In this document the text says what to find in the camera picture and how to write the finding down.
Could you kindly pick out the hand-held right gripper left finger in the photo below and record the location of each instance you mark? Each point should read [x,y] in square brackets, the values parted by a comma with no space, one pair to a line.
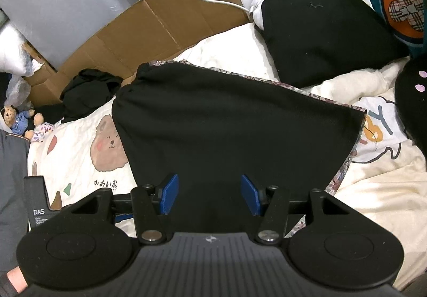
[170,193]

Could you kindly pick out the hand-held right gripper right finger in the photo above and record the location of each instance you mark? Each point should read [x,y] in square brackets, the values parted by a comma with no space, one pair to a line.
[248,193]

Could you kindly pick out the black shorts with bear print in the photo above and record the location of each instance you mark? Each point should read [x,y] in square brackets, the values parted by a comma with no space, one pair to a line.
[216,123]

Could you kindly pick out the person's left hand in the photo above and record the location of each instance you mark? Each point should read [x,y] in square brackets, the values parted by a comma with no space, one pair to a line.
[15,278]

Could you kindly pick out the person's grey clothing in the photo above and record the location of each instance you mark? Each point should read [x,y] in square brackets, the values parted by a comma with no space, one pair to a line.
[11,200]

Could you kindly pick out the plush toy in floral outfit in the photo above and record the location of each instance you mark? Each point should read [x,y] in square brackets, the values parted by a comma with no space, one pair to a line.
[40,130]

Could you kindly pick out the teddy bear in blue outfit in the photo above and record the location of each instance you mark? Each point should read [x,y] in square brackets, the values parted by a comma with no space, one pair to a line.
[18,121]

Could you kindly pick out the clear plastic bag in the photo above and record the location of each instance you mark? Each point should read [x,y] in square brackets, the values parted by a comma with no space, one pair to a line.
[16,90]

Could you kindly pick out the crumpled black clothing pile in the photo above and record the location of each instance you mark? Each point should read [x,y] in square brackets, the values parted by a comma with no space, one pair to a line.
[90,90]

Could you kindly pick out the white quilt with coloured shapes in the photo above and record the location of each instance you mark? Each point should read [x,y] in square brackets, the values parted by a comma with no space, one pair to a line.
[383,190]

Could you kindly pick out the white plastic bag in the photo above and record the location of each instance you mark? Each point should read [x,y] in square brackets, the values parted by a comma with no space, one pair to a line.
[13,50]

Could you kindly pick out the brown cardboard box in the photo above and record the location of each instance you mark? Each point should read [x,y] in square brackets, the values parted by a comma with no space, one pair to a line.
[140,30]

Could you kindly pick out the folded black garment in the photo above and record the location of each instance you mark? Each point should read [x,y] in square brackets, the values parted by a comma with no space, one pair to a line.
[327,36]

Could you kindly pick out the black plush with pink paw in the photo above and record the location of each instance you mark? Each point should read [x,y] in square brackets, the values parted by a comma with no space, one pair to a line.
[410,110]

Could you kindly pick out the white crumpled cloth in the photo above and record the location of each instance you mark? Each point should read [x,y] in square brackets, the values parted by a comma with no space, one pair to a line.
[258,6]

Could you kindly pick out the silver foam wrap panel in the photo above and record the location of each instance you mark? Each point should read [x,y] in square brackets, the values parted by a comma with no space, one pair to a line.
[66,0]

